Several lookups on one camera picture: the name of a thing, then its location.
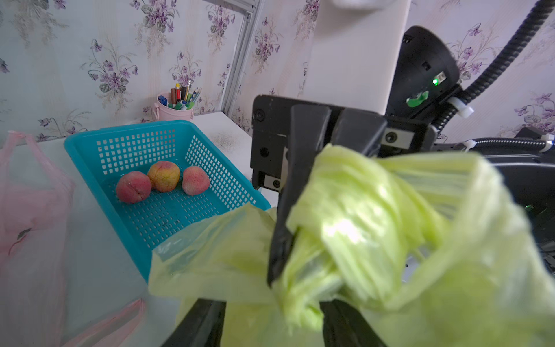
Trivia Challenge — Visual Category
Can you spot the red peach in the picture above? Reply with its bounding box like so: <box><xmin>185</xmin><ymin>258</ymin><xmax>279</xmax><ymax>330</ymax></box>
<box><xmin>115</xmin><ymin>171</ymin><xmax>152</xmax><ymax>204</ymax></box>

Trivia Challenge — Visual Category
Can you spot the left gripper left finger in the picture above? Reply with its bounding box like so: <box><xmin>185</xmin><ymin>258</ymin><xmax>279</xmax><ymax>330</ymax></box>
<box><xmin>162</xmin><ymin>299</ymin><xmax>226</xmax><ymax>347</ymax></box>

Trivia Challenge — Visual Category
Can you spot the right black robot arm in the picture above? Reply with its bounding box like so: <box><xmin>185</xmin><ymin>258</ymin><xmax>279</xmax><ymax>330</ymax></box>
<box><xmin>251</xmin><ymin>1</ymin><xmax>554</xmax><ymax>239</ymax></box>

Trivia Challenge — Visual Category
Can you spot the yellow-orange peach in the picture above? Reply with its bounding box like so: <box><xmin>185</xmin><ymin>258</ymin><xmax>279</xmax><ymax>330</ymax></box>
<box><xmin>147</xmin><ymin>160</ymin><xmax>181</xmax><ymax>192</ymax></box>

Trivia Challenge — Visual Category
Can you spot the yellow-green plastic bag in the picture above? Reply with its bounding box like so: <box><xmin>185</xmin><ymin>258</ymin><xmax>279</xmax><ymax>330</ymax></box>
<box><xmin>148</xmin><ymin>145</ymin><xmax>554</xmax><ymax>346</ymax></box>

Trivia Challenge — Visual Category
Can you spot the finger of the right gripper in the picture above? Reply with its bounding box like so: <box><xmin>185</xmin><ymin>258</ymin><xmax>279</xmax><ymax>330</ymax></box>
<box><xmin>267</xmin><ymin>104</ymin><xmax>331</xmax><ymax>285</ymax></box>
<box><xmin>331</xmin><ymin>108</ymin><xmax>387</xmax><ymax>157</ymax></box>

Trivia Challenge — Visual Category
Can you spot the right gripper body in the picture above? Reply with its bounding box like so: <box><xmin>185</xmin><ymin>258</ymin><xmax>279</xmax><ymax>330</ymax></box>
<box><xmin>250</xmin><ymin>95</ymin><xmax>437</xmax><ymax>192</ymax></box>

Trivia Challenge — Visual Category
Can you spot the pink plastic bag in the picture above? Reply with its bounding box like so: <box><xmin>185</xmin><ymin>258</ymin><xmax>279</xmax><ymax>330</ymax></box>
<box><xmin>1</xmin><ymin>132</ymin><xmax>145</xmax><ymax>346</ymax></box>

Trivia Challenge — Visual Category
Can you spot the pink peach right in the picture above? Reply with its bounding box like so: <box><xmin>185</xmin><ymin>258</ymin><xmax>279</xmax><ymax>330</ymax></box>
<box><xmin>182</xmin><ymin>166</ymin><xmax>210</xmax><ymax>196</ymax></box>

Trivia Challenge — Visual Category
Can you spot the teal plastic basket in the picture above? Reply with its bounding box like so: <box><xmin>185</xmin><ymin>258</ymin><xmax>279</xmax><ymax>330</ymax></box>
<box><xmin>64</xmin><ymin>121</ymin><xmax>270</xmax><ymax>278</ymax></box>

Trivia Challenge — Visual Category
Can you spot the pink pen cup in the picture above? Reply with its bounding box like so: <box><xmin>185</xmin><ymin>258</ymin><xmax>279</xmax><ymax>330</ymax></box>
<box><xmin>153</xmin><ymin>82</ymin><xmax>202</xmax><ymax>121</ymax></box>

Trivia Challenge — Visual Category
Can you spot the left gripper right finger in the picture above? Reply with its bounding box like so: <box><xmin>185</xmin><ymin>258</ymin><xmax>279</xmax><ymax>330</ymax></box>
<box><xmin>320</xmin><ymin>300</ymin><xmax>385</xmax><ymax>347</ymax></box>

